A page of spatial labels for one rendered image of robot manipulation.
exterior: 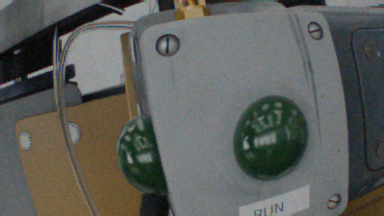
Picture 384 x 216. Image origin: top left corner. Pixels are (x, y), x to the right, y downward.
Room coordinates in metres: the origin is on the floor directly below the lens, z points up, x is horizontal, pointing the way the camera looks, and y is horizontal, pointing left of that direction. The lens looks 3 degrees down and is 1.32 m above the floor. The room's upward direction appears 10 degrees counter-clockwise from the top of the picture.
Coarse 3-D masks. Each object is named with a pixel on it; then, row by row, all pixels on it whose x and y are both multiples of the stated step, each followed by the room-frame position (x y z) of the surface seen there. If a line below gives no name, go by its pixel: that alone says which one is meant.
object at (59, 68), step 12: (120, 12) 0.77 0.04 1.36; (60, 24) 0.71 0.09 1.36; (84, 24) 0.53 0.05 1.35; (96, 24) 0.52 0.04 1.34; (108, 24) 0.52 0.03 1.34; (120, 24) 0.52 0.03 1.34; (132, 24) 0.51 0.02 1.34; (72, 36) 0.53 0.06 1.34; (60, 60) 0.55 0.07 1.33; (60, 72) 0.56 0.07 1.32; (60, 84) 0.56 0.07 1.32; (60, 96) 0.57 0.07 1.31; (60, 108) 0.58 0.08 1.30; (60, 120) 0.69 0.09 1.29; (72, 144) 0.61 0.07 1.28; (72, 156) 0.61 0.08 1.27; (72, 168) 0.69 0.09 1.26; (84, 180) 0.63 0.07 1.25; (84, 192) 0.63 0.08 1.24
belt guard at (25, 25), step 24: (24, 0) 0.73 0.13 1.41; (48, 0) 0.69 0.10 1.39; (72, 0) 0.66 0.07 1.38; (96, 0) 0.64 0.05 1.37; (120, 0) 0.85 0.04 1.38; (144, 0) 0.81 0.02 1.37; (0, 24) 0.78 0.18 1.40; (24, 24) 0.73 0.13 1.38; (48, 24) 0.69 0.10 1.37; (72, 24) 0.96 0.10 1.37; (0, 48) 0.78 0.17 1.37
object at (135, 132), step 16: (128, 128) 0.39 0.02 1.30; (144, 128) 0.39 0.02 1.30; (128, 144) 0.39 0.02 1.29; (144, 144) 0.38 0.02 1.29; (128, 160) 0.38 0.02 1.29; (144, 160) 0.38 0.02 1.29; (160, 160) 0.38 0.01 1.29; (128, 176) 0.39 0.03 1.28; (144, 176) 0.38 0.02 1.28; (160, 176) 0.38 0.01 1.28; (144, 192) 0.39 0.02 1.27; (160, 192) 0.39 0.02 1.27
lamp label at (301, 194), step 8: (288, 192) 0.38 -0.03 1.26; (296, 192) 0.38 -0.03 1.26; (304, 192) 0.38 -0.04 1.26; (264, 200) 0.38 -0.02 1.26; (272, 200) 0.38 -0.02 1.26; (280, 200) 0.38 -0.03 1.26; (288, 200) 0.38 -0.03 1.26; (296, 200) 0.38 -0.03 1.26; (304, 200) 0.38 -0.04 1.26; (240, 208) 0.37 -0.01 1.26; (248, 208) 0.38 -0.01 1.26; (256, 208) 0.38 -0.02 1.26; (264, 208) 0.38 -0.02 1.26; (272, 208) 0.38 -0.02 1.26; (280, 208) 0.38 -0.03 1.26; (288, 208) 0.38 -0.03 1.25; (296, 208) 0.38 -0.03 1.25; (304, 208) 0.38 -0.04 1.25
